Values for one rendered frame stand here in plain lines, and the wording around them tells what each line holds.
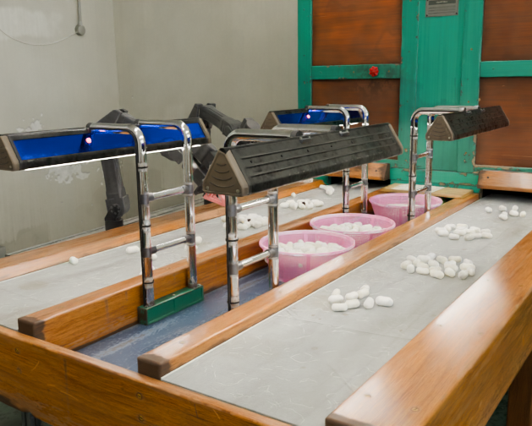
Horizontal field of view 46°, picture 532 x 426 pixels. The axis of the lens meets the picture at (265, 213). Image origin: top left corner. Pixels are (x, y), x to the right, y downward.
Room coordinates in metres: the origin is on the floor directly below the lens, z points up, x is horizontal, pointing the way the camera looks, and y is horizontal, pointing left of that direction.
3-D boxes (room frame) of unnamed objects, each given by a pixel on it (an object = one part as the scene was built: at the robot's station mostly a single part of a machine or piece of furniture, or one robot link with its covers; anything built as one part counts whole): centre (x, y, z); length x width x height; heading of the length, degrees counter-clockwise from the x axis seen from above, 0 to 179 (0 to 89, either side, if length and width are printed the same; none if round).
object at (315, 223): (1.93, -0.27, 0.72); 0.27 x 0.27 x 0.10
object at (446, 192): (2.48, -0.64, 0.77); 0.33 x 0.15 x 0.01; 56
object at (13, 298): (1.99, 0.10, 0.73); 1.81 x 0.30 x 0.02; 146
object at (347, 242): (1.70, -0.11, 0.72); 0.27 x 0.27 x 0.10
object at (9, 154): (1.51, 0.35, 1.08); 0.62 x 0.08 x 0.07; 146
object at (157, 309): (1.46, 0.29, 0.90); 0.20 x 0.19 x 0.45; 146
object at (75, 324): (1.89, -0.04, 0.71); 1.81 x 0.05 x 0.11; 146
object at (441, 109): (2.04, -0.59, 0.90); 0.20 x 0.19 x 0.45; 146
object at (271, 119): (2.32, -0.19, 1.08); 0.62 x 0.08 x 0.07; 146
